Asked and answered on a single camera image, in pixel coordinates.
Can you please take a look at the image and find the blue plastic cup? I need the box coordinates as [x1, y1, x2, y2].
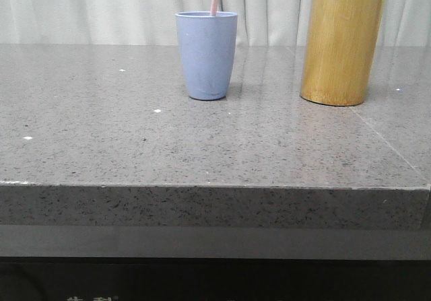
[175, 11, 238, 100]

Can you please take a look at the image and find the white pleated curtain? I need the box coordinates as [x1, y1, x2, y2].
[1, 0, 430, 46]

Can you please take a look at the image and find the bamboo cylindrical holder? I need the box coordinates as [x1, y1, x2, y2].
[300, 0, 384, 106]

